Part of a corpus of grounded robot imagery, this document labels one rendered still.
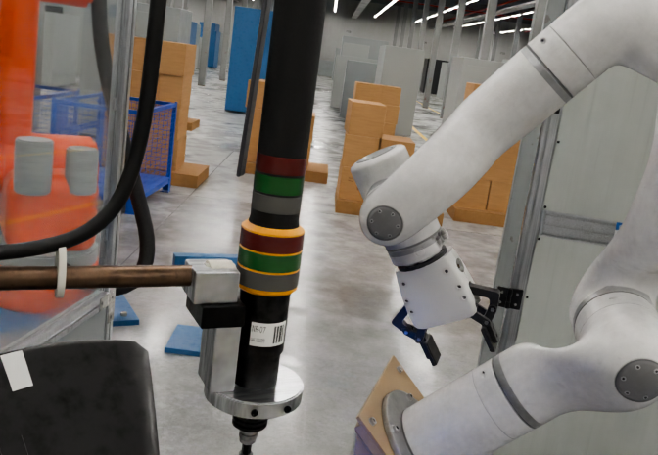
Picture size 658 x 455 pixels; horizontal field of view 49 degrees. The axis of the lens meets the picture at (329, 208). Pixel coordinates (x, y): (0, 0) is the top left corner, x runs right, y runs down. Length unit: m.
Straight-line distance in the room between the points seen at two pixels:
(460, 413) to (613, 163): 1.34
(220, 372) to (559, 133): 1.88
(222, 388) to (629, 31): 0.65
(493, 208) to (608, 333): 7.73
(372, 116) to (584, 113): 5.78
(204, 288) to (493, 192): 8.27
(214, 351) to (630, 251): 0.70
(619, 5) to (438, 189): 0.30
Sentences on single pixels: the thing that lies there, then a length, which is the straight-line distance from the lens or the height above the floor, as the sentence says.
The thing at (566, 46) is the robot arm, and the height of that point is 1.75.
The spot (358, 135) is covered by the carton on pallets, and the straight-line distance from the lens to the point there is 7.96.
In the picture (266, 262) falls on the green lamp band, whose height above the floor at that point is 1.56.
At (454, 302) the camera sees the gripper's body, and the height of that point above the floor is 1.38.
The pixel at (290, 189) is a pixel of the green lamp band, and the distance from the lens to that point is 0.47.
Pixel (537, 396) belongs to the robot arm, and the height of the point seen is 1.26.
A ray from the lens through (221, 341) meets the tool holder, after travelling 0.49.
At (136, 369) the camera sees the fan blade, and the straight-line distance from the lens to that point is 0.67.
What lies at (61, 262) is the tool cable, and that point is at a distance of 0.45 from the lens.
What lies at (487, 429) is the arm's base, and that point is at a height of 1.19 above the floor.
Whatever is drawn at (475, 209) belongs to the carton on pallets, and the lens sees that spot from 8.65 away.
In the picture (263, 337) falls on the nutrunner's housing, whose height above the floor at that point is 1.51.
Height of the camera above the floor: 1.70
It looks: 12 degrees down
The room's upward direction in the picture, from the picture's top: 8 degrees clockwise
